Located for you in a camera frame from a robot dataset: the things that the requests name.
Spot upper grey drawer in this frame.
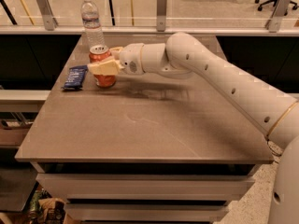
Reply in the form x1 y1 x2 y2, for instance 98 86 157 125
36 174 254 201

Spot metal railing post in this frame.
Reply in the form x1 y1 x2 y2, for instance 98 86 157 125
265 0 291 33
156 0 167 32
36 0 58 31

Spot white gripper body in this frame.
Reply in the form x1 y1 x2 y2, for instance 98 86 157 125
120 43 144 75

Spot yellow pole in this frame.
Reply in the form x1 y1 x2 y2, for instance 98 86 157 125
20 0 36 25

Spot grey drawer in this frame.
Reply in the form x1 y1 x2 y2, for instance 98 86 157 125
64 203 228 222
36 174 254 201

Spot clear plastic water bottle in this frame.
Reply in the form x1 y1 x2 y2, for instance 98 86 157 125
80 0 105 47

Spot middle metal railing post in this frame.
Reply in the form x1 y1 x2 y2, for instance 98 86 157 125
156 0 167 32

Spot snack bags under table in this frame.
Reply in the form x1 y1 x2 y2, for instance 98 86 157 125
28 189 65 224

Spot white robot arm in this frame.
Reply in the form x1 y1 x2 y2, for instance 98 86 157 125
88 33 299 224

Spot blue rxbar blueberry wrapper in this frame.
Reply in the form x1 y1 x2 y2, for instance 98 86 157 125
62 65 88 91

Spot left metal railing post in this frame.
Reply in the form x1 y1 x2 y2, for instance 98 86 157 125
36 0 58 31

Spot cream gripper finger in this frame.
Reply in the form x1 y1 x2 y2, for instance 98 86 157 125
87 57 123 76
109 47 123 60

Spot black pole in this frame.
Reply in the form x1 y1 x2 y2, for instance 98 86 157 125
108 0 116 26

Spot right metal railing post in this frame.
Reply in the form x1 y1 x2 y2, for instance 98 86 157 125
265 0 291 33

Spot lower grey drawer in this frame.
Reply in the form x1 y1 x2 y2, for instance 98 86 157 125
64 203 228 222

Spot red coke can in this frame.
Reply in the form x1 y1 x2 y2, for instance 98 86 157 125
89 45 116 88

